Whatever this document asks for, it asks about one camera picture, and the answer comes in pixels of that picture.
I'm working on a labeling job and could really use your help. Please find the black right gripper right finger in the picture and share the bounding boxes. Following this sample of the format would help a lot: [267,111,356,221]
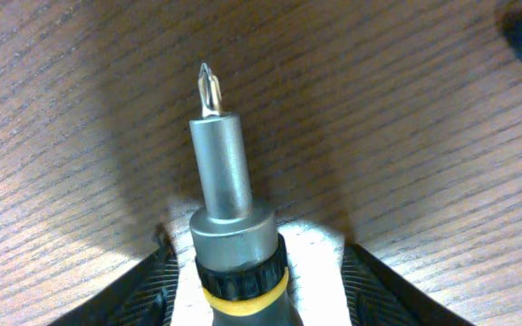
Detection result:
[341,243,472,326]

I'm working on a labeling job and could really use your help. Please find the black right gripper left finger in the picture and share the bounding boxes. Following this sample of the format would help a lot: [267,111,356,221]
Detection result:
[52,224,179,326]

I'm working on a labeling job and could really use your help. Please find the stubby yellow black screwdriver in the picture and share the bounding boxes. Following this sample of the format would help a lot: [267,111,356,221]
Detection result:
[189,63,302,326]

